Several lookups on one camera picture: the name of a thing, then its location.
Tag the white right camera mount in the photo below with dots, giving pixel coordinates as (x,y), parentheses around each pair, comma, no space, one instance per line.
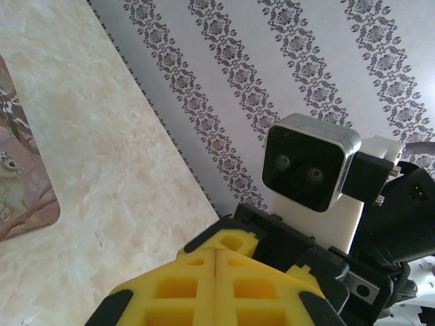
(340,227)

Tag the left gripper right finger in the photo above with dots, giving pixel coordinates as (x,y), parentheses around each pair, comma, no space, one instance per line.
(224,288)

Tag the pink illustrated tin box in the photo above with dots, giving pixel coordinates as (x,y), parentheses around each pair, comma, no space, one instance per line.
(20,169)

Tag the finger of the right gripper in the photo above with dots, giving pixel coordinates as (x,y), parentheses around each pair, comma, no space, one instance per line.
(302,273)
(238,242)

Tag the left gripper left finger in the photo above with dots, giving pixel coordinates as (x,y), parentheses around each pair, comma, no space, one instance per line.
(204,278)

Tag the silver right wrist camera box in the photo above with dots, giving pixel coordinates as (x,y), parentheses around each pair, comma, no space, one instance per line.
(306,169)

